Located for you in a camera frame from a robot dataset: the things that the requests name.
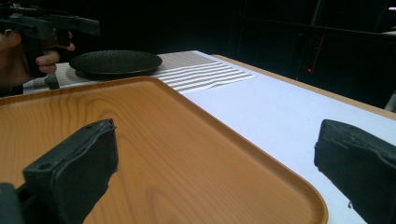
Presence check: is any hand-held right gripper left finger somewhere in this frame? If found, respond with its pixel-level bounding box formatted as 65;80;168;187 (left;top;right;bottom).
22;118;120;224

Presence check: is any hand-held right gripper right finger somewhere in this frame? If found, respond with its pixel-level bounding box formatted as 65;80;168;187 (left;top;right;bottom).
313;119;396;224

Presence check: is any black textured plate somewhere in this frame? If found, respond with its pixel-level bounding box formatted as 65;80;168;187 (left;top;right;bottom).
68;49;163;77

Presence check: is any wooden tray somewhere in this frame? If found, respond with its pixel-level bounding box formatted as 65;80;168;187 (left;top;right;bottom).
0;76;329;224

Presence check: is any dark stand with red light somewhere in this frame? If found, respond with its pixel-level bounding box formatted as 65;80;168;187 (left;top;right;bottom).
295;31;326;82

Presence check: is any striped grey placemat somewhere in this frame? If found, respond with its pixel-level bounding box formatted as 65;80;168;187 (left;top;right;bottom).
22;49;258;95

